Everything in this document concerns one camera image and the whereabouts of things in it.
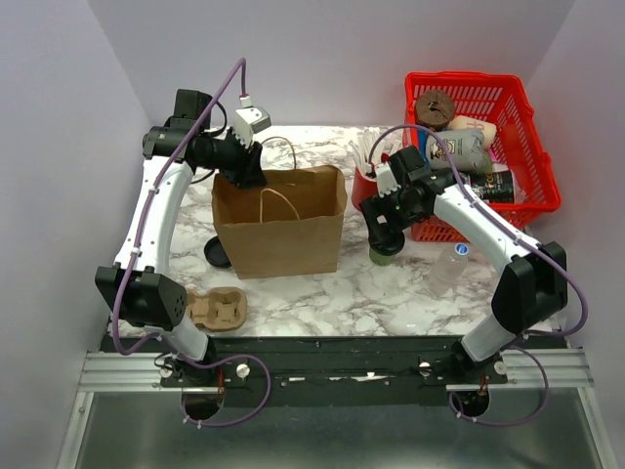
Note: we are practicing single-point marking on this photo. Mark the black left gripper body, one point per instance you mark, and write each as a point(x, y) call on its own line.
point(229, 155)

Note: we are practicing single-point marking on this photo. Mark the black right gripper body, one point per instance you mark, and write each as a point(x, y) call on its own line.
point(401, 212)

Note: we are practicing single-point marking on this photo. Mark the brown paper bag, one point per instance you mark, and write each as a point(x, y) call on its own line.
point(290, 226)

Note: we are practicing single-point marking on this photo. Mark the black coffee cup lid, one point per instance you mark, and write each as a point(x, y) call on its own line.
point(215, 254)

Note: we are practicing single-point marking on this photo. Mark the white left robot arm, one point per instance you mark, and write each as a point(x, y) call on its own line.
point(136, 286)

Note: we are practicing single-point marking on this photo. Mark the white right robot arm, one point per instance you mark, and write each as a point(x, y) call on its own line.
point(531, 286)

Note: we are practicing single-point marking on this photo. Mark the grey coffee bag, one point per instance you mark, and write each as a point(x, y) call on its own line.
point(466, 150)

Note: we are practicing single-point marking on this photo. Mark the black coffee bag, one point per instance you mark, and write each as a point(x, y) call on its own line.
point(495, 187)

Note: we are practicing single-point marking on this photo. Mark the red cup with straws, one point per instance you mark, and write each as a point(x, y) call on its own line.
point(364, 179)

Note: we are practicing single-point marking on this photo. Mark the clear plastic water bottle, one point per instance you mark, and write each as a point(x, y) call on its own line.
point(448, 267)

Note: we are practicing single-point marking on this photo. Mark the beige wrapped roll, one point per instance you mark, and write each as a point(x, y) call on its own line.
point(463, 122)

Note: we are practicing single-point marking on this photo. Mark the brown cardboard cup carrier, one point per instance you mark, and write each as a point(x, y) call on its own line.
point(221, 309)

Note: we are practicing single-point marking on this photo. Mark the red plastic basket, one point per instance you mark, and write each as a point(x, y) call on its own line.
point(500, 100)

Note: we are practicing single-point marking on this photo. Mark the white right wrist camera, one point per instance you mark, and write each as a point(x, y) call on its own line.
point(385, 179)

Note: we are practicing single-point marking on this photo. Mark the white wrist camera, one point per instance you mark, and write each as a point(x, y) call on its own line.
point(385, 179)
point(248, 121)

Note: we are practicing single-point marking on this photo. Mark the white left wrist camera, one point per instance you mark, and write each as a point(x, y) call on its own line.
point(248, 121)

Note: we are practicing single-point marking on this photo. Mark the black mounting base rail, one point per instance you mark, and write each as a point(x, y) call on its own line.
point(333, 371)

